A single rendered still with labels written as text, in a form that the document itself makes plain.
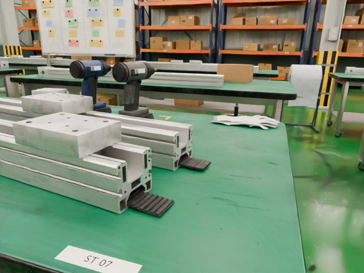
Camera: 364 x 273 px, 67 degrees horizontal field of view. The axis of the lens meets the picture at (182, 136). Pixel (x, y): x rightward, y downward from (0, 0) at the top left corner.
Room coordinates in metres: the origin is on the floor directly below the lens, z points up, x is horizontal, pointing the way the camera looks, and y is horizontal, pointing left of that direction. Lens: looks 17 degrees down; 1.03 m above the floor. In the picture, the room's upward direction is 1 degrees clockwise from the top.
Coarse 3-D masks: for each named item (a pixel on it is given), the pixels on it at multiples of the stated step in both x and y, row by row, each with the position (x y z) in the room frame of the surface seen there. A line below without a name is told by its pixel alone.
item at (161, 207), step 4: (164, 200) 0.42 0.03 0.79; (168, 200) 0.42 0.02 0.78; (172, 200) 0.42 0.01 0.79; (160, 204) 0.41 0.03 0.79; (164, 204) 0.41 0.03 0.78; (168, 204) 0.41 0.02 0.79; (156, 208) 0.39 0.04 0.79; (160, 208) 0.40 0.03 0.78; (164, 208) 0.40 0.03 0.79; (152, 212) 0.38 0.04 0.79; (156, 212) 0.39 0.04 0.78; (160, 212) 0.38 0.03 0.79
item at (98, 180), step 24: (0, 120) 0.65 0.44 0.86; (0, 144) 0.51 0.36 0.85; (120, 144) 0.49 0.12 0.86; (0, 168) 0.52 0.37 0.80; (24, 168) 0.49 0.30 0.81; (48, 168) 0.45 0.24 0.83; (72, 168) 0.43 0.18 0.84; (96, 168) 0.40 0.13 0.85; (120, 168) 0.39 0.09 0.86; (144, 168) 0.45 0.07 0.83; (72, 192) 0.43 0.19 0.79; (96, 192) 0.40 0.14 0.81; (120, 192) 0.40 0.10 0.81
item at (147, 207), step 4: (156, 196) 0.43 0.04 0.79; (160, 196) 0.43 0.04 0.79; (148, 200) 0.42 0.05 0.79; (152, 200) 0.42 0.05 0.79; (156, 200) 0.42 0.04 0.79; (160, 200) 0.42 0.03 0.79; (144, 204) 0.40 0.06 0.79; (148, 204) 0.41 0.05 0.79; (152, 204) 0.41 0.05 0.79; (156, 204) 0.41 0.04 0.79; (140, 208) 0.39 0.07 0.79; (144, 208) 0.40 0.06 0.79; (148, 208) 0.39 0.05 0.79; (152, 208) 0.40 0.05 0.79; (148, 212) 0.39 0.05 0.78
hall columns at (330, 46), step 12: (0, 0) 8.06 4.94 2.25; (12, 0) 8.13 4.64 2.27; (336, 0) 5.61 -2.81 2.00; (0, 12) 8.00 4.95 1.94; (12, 12) 8.07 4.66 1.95; (0, 24) 7.96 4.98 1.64; (12, 24) 8.02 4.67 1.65; (324, 24) 5.61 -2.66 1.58; (336, 24) 5.59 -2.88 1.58; (12, 36) 7.96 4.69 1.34; (324, 36) 5.64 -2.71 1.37; (12, 48) 7.88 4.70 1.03; (324, 48) 5.63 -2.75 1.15; (336, 48) 5.47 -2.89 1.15; (324, 60) 5.48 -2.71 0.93; (336, 60) 5.42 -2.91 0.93; (24, 72) 8.15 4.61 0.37; (324, 72) 5.47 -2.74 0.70; (324, 84) 5.46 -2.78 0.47; (324, 96) 5.45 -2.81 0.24
